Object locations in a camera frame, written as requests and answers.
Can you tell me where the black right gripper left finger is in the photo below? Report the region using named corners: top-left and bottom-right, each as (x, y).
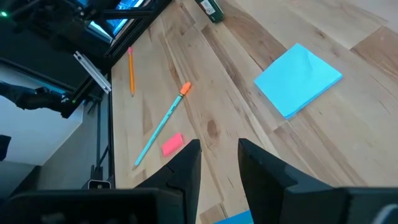
top-left (135, 139), bottom-right (203, 224)

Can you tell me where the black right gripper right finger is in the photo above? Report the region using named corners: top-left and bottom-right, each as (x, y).
top-left (237, 138), bottom-right (348, 224)

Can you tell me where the pink eraser block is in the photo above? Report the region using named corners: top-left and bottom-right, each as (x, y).
top-left (161, 132), bottom-right (185, 157)

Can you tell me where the teal pencil orange eraser cap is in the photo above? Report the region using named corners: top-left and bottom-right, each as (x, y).
top-left (132, 81), bottom-right (192, 170)

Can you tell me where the blue sticky note pad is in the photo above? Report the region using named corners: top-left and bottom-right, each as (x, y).
top-left (254, 42), bottom-right (343, 120)

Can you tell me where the yellow pencil pink eraser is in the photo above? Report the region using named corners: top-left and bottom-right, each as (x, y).
top-left (127, 46), bottom-right (136, 98)

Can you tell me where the yellow green crayon box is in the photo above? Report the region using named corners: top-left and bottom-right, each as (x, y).
top-left (195, 0), bottom-right (225, 24)

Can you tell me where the small grey camera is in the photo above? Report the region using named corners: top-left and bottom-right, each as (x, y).
top-left (88, 179), bottom-right (112, 190)

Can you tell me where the silver metal bracket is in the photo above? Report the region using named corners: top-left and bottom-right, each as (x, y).
top-left (73, 51), bottom-right (112, 95)

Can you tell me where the black aluminium table frame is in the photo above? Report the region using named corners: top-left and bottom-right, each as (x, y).
top-left (73, 0), bottom-right (174, 189)

